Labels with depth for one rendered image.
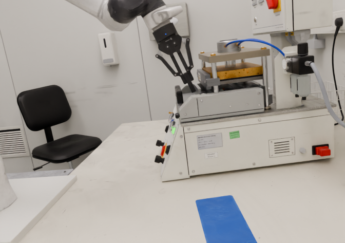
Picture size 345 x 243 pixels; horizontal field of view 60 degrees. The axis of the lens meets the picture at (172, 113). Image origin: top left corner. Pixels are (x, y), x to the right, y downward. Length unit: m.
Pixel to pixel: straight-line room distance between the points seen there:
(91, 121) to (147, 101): 0.55
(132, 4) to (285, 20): 0.44
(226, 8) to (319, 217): 1.95
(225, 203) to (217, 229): 0.11
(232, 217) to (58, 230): 0.42
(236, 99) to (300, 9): 0.30
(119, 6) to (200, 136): 0.45
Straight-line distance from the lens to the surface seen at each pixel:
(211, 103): 0.88
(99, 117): 2.72
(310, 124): 0.98
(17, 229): 0.86
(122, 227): 0.77
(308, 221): 0.75
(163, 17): 0.96
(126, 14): 0.94
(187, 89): 1.14
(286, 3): 0.92
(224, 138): 0.91
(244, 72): 0.95
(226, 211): 0.77
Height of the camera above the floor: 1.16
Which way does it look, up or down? 13 degrees down
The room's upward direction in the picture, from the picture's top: 7 degrees counter-clockwise
